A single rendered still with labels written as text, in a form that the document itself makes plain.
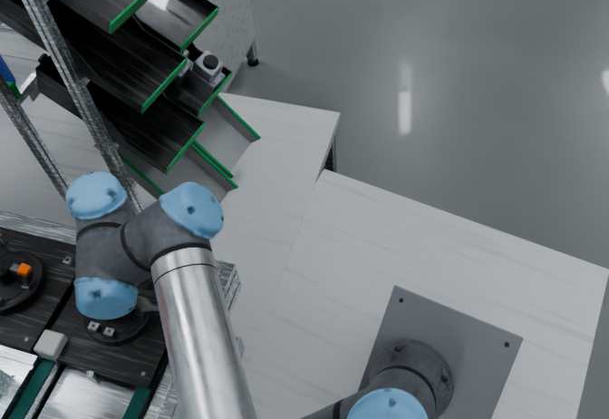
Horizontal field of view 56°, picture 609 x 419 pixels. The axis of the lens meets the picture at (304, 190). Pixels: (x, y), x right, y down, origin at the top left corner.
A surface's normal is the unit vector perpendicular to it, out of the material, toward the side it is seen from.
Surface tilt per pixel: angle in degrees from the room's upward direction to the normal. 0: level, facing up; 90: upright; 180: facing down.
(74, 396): 0
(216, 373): 16
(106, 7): 25
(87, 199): 1
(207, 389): 9
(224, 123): 45
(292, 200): 0
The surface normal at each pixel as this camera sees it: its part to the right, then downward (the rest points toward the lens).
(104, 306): 0.22, 0.77
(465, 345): -0.36, 0.08
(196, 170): 0.59, -0.20
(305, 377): -0.06, -0.61
